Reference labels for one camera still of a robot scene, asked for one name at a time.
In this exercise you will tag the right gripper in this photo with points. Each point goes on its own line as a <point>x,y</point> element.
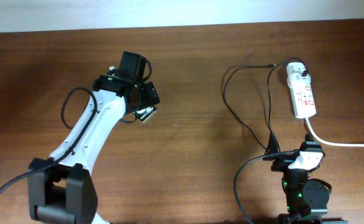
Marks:
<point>283,161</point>

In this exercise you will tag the white power strip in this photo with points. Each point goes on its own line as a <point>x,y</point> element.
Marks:
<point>303,101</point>

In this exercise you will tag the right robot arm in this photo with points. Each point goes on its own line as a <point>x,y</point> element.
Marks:
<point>306,198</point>

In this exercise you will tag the white USB charger plug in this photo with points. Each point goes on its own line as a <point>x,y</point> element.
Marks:
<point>297,75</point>

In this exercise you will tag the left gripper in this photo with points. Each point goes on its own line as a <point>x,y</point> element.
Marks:
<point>149,94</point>

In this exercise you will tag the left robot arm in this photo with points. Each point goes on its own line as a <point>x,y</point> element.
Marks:
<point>61,189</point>

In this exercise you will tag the black smartphone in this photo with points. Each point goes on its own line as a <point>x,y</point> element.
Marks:
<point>144,114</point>

